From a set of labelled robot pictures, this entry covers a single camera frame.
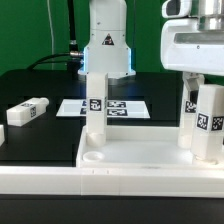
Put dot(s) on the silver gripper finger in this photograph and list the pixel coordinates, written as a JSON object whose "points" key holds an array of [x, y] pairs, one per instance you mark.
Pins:
{"points": [[192, 81]]}

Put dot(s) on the white desk top tray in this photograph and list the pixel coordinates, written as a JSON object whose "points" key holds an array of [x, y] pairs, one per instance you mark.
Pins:
{"points": [[139, 147]]}

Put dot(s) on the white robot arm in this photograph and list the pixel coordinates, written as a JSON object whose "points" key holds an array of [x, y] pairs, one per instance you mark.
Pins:
{"points": [[107, 51]]}

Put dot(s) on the white fiducial marker sheet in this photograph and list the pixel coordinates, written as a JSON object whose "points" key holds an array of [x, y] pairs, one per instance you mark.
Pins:
{"points": [[115, 109]]}

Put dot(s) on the white block left edge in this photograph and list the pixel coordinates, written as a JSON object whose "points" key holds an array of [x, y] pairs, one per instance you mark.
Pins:
{"points": [[2, 135]]}

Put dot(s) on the white front fence bar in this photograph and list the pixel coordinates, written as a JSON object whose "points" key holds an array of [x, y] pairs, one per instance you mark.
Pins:
{"points": [[112, 182]]}

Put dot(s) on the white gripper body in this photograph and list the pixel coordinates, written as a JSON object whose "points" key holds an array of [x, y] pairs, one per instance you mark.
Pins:
{"points": [[185, 48]]}

